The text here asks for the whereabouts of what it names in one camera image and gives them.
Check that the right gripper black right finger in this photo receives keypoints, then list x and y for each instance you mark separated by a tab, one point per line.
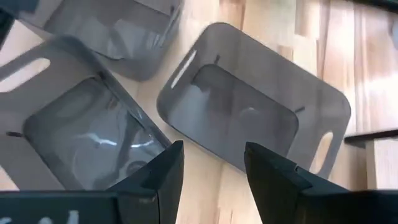
273	186

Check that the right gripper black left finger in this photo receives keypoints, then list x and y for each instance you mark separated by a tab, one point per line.
155	193

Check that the translucent grey plastic basket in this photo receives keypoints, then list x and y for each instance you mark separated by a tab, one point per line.
81	133
248	102
118	28

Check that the light wooden shelf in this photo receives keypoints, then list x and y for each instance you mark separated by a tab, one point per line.
382	161

